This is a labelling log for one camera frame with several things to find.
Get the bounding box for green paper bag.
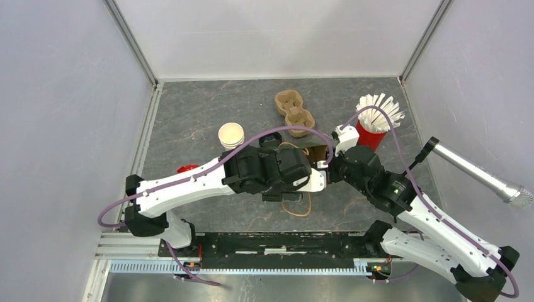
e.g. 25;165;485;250
261;142;327;217

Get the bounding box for stack of black lids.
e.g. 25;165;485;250
258;131;283;148

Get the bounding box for stack of white paper cups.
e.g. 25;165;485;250
218;122;244;150

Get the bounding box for stack of cardboard cup carriers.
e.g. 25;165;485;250
275;89;315;128

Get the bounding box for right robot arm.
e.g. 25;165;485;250
327;145;520;301

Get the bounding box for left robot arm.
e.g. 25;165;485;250
124;146;324;257

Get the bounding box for red cup holder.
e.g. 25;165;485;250
356;121;387;152

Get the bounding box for red D-shaped object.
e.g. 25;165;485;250
177;164;199;174

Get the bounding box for silver microphone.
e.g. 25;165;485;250
424;137;533;209

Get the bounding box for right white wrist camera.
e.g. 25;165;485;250
334;125;360;157

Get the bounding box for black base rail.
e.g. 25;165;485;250
174;232;390;269

